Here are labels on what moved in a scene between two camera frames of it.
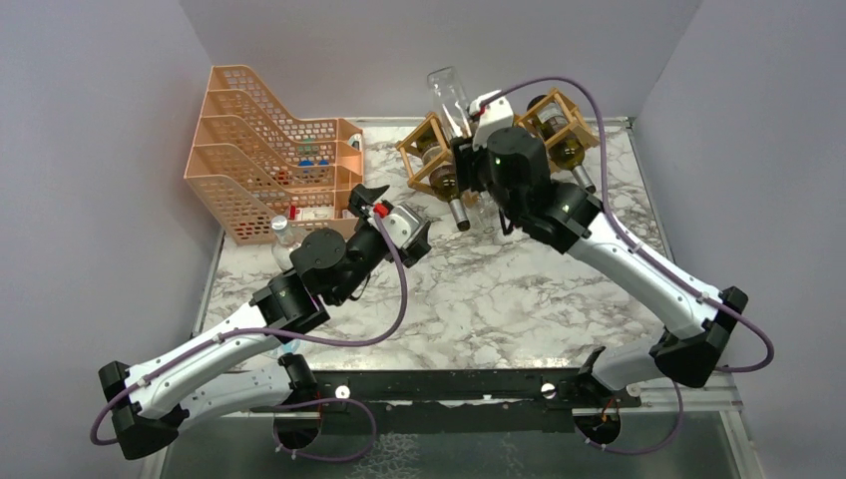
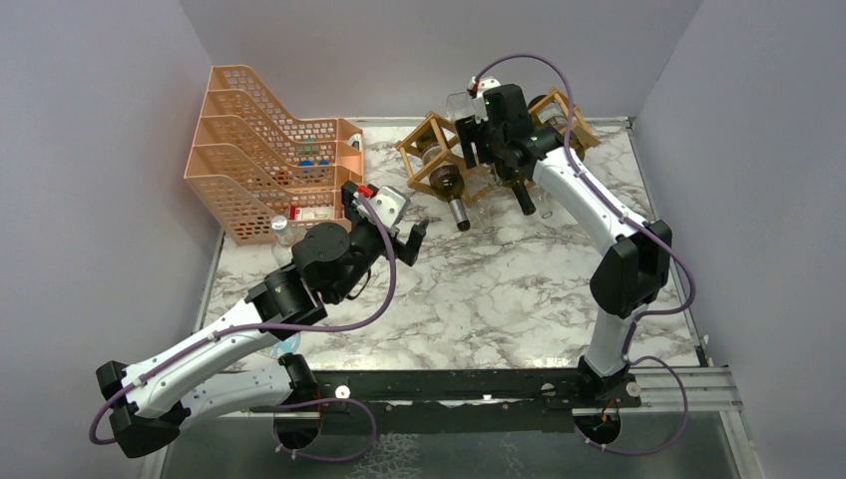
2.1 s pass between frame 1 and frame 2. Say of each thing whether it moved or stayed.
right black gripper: moved
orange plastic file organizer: stayed
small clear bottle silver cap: stayed
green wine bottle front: stayed
